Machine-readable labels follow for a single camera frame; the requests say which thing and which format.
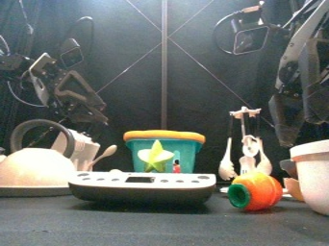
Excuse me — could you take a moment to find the yellow green starfruit slice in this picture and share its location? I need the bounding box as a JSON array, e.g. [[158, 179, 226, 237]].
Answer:
[[137, 138, 177, 174]]

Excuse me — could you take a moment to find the white toy ladle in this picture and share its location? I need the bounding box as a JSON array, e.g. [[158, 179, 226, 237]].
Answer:
[[254, 137, 274, 176]]

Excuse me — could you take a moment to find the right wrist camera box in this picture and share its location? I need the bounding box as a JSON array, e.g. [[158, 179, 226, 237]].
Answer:
[[230, 5, 273, 56]]

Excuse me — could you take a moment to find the white toy appliance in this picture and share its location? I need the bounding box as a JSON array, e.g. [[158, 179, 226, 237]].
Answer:
[[50, 128, 103, 172]]

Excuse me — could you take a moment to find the white kettle with grey handle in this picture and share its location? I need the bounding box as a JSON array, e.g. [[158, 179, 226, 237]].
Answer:
[[0, 118, 79, 197]]

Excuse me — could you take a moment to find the white plastic spoon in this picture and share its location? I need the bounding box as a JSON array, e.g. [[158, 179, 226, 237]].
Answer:
[[86, 144, 118, 171]]

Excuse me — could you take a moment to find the white toy slotted turner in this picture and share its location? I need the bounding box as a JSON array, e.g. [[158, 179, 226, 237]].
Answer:
[[238, 134, 260, 176]]

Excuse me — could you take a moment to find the grey metal frame pole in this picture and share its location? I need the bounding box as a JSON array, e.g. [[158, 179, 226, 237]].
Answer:
[[159, 0, 169, 131]]

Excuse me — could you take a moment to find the white toy spatula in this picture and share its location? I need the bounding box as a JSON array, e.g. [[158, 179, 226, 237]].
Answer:
[[217, 136, 240, 182]]

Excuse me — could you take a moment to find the white utensil rack stand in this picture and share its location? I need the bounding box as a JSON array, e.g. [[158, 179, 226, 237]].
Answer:
[[228, 106, 264, 143]]

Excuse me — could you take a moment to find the teal basket with orange rim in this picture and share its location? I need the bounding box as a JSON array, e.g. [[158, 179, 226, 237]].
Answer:
[[122, 129, 208, 174]]

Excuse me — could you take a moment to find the orange toy with green cap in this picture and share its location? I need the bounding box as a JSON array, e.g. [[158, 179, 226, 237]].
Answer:
[[226, 171, 284, 212]]

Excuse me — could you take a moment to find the black camera cable loop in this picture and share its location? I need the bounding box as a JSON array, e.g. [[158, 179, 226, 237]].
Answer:
[[213, 11, 242, 56]]

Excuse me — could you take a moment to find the large white pot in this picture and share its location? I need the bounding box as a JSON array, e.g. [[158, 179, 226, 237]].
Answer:
[[289, 138, 329, 216]]

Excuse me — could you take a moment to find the thin diagonal frame cord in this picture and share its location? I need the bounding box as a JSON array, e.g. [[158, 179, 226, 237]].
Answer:
[[95, 0, 216, 94], [125, 0, 277, 129]]

